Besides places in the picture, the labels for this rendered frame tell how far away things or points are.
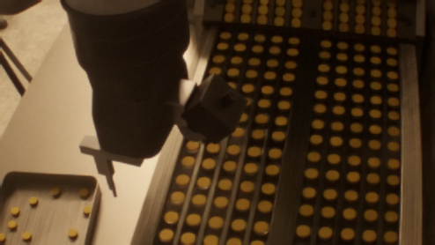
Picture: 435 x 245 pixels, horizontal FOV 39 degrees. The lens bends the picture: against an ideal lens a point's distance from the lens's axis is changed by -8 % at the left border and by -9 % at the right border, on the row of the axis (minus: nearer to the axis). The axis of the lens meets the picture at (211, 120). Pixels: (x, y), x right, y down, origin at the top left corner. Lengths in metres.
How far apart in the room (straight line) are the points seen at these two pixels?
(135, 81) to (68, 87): 0.48
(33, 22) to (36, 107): 1.68
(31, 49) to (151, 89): 1.98
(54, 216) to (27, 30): 1.81
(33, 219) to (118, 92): 0.34
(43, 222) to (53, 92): 0.22
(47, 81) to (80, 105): 0.08
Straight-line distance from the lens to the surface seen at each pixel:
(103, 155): 0.45
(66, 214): 0.72
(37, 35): 2.44
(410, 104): 0.59
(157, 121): 0.42
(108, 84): 0.40
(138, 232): 0.50
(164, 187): 0.52
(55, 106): 0.85
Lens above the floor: 1.34
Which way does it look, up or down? 44 degrees down
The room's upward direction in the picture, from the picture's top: 5 degrees counter-clockwise
